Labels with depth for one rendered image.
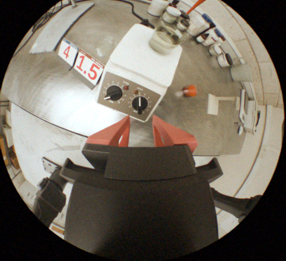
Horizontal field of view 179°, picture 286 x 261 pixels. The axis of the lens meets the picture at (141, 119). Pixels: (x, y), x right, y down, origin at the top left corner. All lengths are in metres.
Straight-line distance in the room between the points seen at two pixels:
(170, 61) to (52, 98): 0.32
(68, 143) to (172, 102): 0.33
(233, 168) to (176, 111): 1.33
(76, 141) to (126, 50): 0.25
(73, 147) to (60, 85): 0.18
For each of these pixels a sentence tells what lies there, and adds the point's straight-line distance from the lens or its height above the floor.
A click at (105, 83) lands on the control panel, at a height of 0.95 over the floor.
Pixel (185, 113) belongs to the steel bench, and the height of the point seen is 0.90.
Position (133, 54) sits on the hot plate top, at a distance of 0.17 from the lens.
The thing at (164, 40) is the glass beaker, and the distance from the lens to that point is 0.15.
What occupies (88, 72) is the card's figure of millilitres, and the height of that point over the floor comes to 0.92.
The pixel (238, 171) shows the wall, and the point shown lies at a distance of 1.48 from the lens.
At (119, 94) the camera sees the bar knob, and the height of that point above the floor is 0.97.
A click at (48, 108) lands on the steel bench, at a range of 0.33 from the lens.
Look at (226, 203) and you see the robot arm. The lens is 0.42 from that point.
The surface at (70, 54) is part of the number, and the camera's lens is 0.29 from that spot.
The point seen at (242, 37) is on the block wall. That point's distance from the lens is 0.72.
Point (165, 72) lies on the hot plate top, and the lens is 0.18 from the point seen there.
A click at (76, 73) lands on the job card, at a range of 0.27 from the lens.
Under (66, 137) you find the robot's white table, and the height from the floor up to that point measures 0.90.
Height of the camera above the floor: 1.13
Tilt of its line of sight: 74 degrees down
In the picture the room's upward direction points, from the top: 122 degrees clockwise
